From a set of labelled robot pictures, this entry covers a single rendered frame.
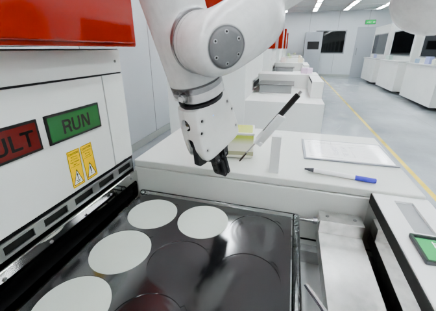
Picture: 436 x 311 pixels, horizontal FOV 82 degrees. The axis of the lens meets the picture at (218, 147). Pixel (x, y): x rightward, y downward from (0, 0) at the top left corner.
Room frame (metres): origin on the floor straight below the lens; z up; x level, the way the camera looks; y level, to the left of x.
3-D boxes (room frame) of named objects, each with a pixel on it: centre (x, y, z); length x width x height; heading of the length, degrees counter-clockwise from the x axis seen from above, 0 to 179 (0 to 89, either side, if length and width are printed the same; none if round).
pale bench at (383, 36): (10.05, -6.28, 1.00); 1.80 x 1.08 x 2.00; 164
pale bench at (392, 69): (7.93, -5.68, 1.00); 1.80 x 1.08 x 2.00; 164
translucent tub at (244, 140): (0.61, -0.06, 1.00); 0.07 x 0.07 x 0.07; 83
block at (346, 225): (0.41, -0.24, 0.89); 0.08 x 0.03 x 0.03; 74
